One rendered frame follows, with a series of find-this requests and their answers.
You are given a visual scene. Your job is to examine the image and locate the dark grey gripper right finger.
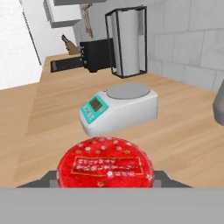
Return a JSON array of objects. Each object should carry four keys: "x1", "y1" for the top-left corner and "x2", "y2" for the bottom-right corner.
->
[{"x1": 151, "y1": 170, "x2": 193, "y2": 189}]

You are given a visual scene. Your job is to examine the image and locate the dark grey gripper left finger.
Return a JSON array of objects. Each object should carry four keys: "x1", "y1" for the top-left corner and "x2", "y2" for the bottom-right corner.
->
[{"x1": 17, "y1": 170, "x2": 60, "y2": 189}]

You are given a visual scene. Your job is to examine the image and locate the white digital scale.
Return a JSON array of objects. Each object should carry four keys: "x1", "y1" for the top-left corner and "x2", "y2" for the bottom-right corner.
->
[{"x1": 79, "y1": 82, "x2": 159, "y2": 137}]

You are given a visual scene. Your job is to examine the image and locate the grey rounded object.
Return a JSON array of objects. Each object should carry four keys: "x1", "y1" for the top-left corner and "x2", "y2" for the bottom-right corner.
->
[{"x1": 212, "y1": 84, "x2": 224, "y2": 127}]

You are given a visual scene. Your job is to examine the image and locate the black sink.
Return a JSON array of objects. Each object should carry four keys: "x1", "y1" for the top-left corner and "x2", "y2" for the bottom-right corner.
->
[{"x1": 50, "y1": 55, "x2": 86, "y2": 74}]

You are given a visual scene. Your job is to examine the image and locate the black toaster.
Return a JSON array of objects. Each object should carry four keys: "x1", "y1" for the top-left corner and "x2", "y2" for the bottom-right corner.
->
[{"x1": 79, "y1": 38, "x2": 117, "y2": 74}]

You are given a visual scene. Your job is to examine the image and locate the wooden knife block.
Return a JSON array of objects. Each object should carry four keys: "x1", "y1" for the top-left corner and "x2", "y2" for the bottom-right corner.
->
[{"x1": 60, "y1": 34, "x2": 82, "y2": 56}]

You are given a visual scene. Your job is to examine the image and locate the paper towel roll in black stand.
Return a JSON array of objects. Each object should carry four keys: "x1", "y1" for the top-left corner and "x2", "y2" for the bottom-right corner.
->
[{"x1": 105, "y1": 5, "x2": 148, "y2": 80}]

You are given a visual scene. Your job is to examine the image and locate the hanging utensil rack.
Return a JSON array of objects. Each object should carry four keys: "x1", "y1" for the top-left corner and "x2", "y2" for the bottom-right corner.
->
[{"x1": 80, "y1": 3, "x2": 95, "y2": 39}]

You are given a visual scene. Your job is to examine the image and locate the white wall cabinets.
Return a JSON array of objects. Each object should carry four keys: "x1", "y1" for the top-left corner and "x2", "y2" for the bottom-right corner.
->
[{"x1": 43, "y1": 0, "x2": 107, "y2": 29}]

